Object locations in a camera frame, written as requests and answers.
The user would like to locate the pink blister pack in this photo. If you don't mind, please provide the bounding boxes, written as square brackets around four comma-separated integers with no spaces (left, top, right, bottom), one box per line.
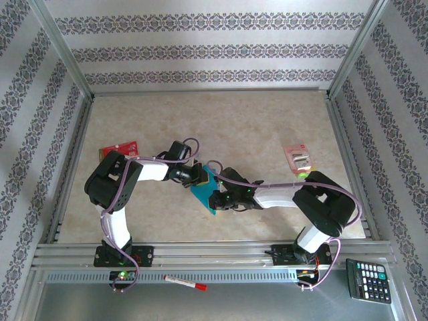
[283,142,317,175]

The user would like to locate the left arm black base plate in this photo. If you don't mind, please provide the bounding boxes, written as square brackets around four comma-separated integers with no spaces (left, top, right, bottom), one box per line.
[93,245,155,268]

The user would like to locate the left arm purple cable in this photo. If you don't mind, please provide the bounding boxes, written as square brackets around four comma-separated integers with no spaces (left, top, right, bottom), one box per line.
[100,137,201,294]

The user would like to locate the white marker with red cap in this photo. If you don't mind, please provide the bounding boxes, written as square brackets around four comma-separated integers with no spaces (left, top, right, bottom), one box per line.
[163,274,208,292]

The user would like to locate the aluminium table edge rail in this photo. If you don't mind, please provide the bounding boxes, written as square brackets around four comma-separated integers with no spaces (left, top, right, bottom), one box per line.
[90,87,332,98]
[45,95,95,244]
[326,95,382,241]

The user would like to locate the grey slotted cable duct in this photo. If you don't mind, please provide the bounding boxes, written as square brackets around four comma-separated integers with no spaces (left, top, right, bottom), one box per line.
[45,270,300,284]

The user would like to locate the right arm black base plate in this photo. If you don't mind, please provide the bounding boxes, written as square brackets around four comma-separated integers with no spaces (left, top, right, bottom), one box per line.
[271,243,334,268]

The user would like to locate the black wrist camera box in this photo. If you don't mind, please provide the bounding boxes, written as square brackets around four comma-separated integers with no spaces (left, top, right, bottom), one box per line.
[219,167,250,189]
[167,140,193,165]

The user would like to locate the grey metal shelf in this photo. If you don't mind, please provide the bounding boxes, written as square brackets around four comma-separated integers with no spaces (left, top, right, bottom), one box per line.
[33,282,402,321]

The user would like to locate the left black wrist camera box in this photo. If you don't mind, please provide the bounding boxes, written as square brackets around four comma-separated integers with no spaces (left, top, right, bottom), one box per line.
[167,140,193,165]

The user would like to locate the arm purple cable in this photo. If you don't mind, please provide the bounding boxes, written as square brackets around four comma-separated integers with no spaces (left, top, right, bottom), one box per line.
[100,137,201,294]
[207,160,364,292]

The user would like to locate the black calculator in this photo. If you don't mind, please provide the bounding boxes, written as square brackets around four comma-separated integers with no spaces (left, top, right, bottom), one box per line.
[345,257,393,305]

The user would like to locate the aluminium frame post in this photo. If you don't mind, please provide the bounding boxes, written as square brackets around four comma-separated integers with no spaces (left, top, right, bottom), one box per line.
[28,0,95,101]
[328,0,392,100]

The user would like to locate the right black wrist camera box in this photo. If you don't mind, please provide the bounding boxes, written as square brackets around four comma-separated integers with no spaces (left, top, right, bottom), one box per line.
[219,167,250,189]

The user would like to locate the red card packet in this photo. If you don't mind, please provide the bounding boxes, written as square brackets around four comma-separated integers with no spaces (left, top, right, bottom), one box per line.
[99,140,138,165]

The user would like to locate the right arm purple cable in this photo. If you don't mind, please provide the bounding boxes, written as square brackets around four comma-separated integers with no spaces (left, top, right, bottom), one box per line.
[207,160,364,292]

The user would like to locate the blue square paper sheet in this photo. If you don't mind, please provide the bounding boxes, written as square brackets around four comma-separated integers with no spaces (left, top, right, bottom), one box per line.
[189,165,228,217]

